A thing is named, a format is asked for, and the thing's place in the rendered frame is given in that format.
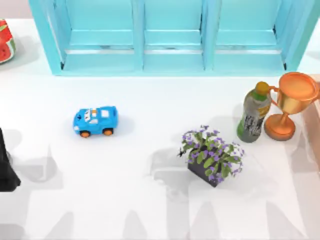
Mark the blue toy car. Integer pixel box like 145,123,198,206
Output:
72,105,119,139

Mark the purple flower plant pot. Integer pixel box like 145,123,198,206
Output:
176,124,246,188

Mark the light blue rack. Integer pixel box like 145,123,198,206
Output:
27,0,320,77

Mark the green bottle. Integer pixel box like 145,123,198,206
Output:
236,81,273,144

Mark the copper trophy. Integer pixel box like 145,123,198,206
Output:
263,72,320,142

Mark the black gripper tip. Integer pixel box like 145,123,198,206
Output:
0,127,22,193

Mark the watermelon print can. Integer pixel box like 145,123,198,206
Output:
0,19,17,65

